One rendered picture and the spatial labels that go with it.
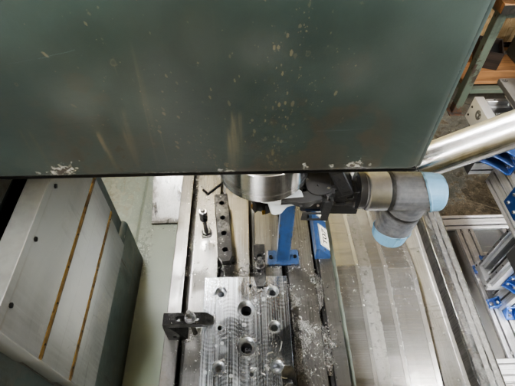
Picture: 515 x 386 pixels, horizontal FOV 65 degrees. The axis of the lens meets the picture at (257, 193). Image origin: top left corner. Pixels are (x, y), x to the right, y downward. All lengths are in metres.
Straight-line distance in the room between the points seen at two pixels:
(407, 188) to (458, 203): 2.08
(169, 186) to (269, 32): 1.42
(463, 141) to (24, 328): 0.90
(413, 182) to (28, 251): 0.70
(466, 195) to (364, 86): 2.49
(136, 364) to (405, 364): 0.86
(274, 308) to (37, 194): 0.64
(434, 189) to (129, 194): 1.44
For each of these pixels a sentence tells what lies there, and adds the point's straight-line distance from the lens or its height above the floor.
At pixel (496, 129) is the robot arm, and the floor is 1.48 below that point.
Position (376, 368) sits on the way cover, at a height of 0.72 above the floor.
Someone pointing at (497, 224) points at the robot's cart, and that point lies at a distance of 2.55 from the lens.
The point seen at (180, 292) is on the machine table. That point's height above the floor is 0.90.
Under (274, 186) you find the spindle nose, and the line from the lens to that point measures 0.63.
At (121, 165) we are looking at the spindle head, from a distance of 0.54.
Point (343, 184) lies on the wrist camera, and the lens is 0.73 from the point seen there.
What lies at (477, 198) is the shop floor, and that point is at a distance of 2.93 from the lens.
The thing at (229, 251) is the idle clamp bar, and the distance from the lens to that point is 1.24.
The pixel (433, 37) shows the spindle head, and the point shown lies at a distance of 0.45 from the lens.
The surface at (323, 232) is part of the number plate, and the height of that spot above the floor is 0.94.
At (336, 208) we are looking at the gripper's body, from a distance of 0.79.
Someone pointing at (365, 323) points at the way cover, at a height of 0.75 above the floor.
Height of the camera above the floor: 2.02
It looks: 51 degrees down
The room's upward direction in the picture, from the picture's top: straight up
